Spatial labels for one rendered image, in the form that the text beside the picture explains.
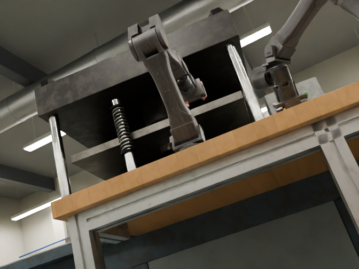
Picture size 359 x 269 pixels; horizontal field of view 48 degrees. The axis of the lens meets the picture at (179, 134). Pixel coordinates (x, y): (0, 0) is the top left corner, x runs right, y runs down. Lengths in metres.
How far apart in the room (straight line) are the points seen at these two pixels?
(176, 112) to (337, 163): 0.44
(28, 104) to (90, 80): 3.47
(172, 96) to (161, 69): 0.08
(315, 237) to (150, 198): 0.56
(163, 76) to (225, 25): 1.40
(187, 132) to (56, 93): 1.65
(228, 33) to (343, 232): 1.45
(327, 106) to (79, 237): 0.58
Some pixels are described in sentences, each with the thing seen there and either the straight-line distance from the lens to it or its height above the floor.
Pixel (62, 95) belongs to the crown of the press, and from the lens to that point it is 2.56.
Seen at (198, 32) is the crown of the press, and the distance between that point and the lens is 2.42.
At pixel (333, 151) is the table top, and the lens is 0.81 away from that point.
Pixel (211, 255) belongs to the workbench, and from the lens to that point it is 1.25.
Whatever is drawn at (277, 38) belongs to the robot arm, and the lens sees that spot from 1.32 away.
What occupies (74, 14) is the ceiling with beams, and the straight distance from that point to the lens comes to 5.58.
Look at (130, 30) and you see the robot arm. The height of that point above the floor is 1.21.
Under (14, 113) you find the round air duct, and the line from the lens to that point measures 6.08.
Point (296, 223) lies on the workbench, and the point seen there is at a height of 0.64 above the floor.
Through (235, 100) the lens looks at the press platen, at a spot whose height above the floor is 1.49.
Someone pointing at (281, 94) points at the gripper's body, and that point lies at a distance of 1.31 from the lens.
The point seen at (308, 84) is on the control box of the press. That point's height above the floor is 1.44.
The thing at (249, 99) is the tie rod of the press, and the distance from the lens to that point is 2.19.
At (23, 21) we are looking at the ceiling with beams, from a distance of 5.61.
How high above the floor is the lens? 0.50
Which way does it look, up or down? 24 degrees up
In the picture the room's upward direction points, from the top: 17 degrees counter-clockwise
